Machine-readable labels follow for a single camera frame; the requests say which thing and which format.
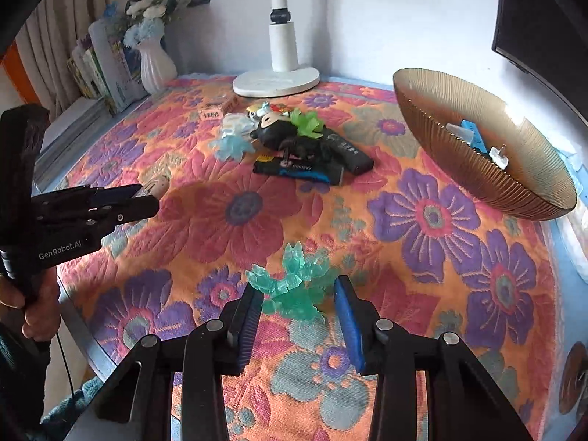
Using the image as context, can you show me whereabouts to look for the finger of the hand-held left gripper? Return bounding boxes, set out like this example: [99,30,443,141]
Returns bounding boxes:
[33,184,145,213]
[36,195,161,240]

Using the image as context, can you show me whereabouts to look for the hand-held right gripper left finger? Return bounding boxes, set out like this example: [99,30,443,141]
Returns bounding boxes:
[69,282,265,441]

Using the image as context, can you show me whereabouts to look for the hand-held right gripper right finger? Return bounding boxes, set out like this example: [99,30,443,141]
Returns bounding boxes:
[333,275,538,441]

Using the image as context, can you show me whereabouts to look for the teal translucent toy figure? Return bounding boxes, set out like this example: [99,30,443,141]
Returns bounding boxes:
[245,243,341,320]

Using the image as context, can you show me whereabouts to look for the amber ribbed glass bowl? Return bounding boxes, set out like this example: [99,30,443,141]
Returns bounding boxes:
[392,68,577,221]

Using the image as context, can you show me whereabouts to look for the person's left forearm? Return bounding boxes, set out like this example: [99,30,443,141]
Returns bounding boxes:
[0,322,106,441]

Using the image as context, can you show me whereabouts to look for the person's left hand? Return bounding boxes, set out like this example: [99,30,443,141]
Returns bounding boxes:
[0,269,61,343]

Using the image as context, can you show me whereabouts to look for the stack of flat books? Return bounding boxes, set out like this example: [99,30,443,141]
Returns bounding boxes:
[34,96,115,184]

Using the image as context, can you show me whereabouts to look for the floral tablecloth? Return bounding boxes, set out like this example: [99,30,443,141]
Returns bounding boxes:
[57,73,559,441]

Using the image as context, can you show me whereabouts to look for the row of upright books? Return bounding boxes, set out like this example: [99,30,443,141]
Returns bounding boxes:
[67,39,111,102]

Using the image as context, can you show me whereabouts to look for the beige curtain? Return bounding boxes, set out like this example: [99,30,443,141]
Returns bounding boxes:
[14,0,122,115]

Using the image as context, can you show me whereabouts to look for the light blue translucent toy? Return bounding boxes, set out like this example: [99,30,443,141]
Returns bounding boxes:
[209,114,258,162]

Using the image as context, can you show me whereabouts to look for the large colourful cover book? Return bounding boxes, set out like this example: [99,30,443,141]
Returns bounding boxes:
[87,21,150,113]

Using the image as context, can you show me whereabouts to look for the white ribbed vase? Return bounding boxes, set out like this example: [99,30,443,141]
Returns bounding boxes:
[136,39,178,95]

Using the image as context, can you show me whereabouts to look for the black cartoon figure toy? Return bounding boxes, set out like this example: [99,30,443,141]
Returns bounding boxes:
[249,111,299,151]

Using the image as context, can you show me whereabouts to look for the black and blue packet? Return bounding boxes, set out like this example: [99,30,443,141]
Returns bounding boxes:
[254,154,345,185]

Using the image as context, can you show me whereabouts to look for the black rectangular bar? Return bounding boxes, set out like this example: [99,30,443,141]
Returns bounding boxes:
[322,133,375,174]

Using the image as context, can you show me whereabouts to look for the black dinosaur toy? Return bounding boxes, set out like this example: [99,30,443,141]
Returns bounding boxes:
[278,137,341,166]

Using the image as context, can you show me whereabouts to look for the blue and white artificial flowers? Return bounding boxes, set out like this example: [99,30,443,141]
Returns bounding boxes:
[103,0,216,49]

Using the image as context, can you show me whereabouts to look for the green translucent toy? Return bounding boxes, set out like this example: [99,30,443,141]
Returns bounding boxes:
[288,108,328,139]

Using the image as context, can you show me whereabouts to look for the white desk lamp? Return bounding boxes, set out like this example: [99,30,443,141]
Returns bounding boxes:
[232,0,321,98]

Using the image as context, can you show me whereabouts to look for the white plastic piece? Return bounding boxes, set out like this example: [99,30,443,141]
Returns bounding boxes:
[488,144,510,168]

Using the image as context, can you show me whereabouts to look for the blue plastic piece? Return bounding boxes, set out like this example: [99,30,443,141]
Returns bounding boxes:
[448,119,490,153]

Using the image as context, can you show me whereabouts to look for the brown round object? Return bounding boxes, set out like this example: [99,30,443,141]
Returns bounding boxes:
[558,342,588,416]

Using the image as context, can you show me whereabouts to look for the black monitor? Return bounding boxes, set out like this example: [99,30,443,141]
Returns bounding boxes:
[491,0,588,127]

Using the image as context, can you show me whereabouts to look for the thin black cable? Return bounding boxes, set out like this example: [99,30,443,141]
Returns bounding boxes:
[56,333,74,396]

